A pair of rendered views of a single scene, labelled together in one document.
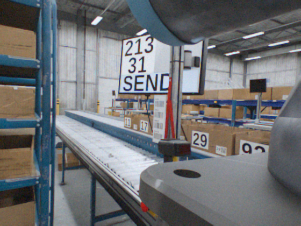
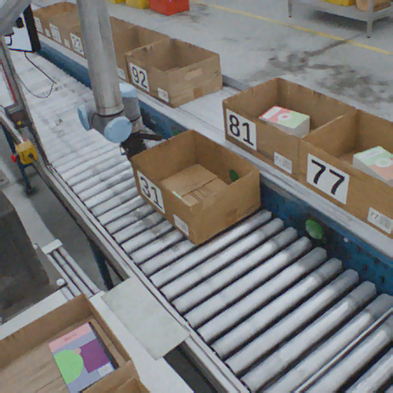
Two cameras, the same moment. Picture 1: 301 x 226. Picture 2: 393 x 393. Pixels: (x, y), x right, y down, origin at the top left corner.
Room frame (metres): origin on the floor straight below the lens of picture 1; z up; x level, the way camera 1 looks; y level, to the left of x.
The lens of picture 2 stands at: (-0.92, -0.80, 1.79)
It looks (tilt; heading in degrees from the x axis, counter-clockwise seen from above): 38 degrees down; 1
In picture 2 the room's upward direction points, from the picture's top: 8 degrees counter-clockwise
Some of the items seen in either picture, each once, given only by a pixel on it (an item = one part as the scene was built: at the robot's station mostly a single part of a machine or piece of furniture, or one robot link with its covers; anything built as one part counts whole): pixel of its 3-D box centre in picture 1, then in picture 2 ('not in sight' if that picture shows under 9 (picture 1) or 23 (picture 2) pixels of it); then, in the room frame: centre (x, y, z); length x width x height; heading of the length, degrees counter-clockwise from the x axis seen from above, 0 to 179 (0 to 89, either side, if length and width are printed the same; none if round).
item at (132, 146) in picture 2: not in sight; (132, 143); (0.53, -0.56, 0.94); 0.09 x 0.08 x 0.12; 122
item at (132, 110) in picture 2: not in sight; (125, 103); (0.53, -0.56, 1.11); 0.10 x 0.09 x 0.12; 122
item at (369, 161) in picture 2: not in sight; (381, 170); (0.18, -1.38, 0.92); 0.16 x 0.11 x 0.07; 19
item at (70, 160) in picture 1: (71, 160); not in sight; (3.83, 1.44, 0.06); 0.69 x 0.47 x 0.13; 25
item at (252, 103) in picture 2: not in sight; (287, 124); (0.48, -1.13, 0.96); 0.39 x 0.29 x 0.17; 32
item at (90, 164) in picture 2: not in sight; (110, 157); (0.80, -0.40, 0.72); 0.52 x 0.05 x 0.05; 122
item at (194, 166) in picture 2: not in sight; (194, 182); (0.38, -0.77, 0.83); 0.39 x 0.29 x 0.17; 32
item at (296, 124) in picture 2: not in sight; (283, 125); (0.55, -1.14, 0.92); 0.16 x 0.11 x 0.07; 43
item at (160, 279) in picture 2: not in sight; (213, 247); (0.14, -0.81, 0.72); 0.52 x 0.05 x 0.05; 122
